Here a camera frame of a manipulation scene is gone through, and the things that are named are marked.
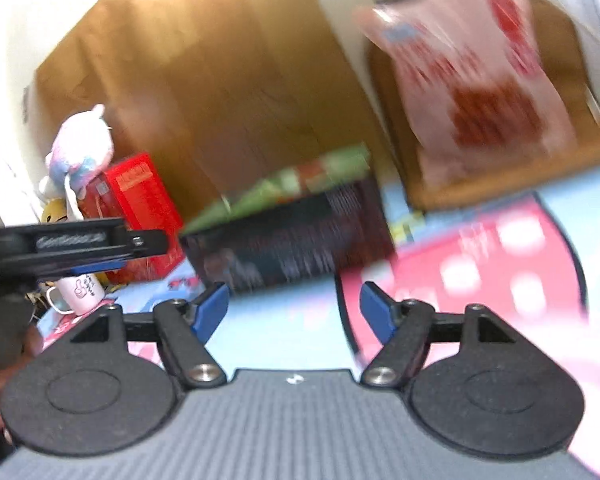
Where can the wooden chair with cushion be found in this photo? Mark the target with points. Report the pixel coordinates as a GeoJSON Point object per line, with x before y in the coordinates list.
{"type": "Point", "coordinates": [570, 170]}

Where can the black cardboard box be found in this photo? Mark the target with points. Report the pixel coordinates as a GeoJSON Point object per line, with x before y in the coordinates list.
{"type": "Point", "coordinates": [305, 240]}

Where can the pastel plush toy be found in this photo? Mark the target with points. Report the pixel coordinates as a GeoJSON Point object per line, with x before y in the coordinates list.
{"type": "Point", "coordinates": [80, 155]}

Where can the dark green snack packet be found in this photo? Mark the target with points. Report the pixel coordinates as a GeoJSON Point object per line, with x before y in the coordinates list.
{"type": "Point", "coordinates": [347, 162]}

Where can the cartoon pig printed bedsheet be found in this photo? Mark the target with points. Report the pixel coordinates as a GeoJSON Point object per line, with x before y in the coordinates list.
{"type": "Point", "coordinates": [290, 330]}

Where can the white enamel mug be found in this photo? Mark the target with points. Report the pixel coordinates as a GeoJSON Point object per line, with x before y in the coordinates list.
{"type": "Point", "coordinates": [82, 292]}

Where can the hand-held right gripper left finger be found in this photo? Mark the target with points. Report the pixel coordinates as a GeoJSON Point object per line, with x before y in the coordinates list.
{"type": "Point", "coordinates": [210, 310]}

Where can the large pink snack bag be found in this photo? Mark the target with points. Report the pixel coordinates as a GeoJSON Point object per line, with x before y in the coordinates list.
{"type": "Point", "coordinates": [460, 85]}

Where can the yellow duck plush toy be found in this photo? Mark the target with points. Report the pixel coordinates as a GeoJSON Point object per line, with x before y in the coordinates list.
{"type": "Point", "coordinates": [55, 212]}

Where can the wooden headboard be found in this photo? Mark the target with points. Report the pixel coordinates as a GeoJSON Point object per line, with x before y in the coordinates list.
{"type": "Point", "coordinates": [205, 85]}

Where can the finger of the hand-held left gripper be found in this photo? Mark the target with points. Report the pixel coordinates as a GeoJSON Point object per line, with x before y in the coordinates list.
{"type": "Point", "coordinates": [147, 246]}
{"type": "Point", "coordinates": [95, 266]}

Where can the red gift bag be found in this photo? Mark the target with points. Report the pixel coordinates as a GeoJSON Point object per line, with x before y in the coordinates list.
{"type": "Point", "coordinates": [140, 200]}

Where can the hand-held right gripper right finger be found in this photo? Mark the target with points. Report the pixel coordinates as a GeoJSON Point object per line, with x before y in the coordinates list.
{"type": "Point", "coordinates": [377, 310]}

